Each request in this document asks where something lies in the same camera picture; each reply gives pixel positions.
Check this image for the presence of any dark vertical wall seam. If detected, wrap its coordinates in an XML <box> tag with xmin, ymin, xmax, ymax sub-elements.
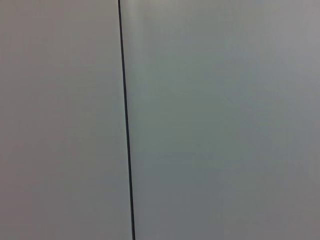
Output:
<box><xmin>117</xmin><ymin>0</ymin><xmax>137</xmax><ymax>240</ymax></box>

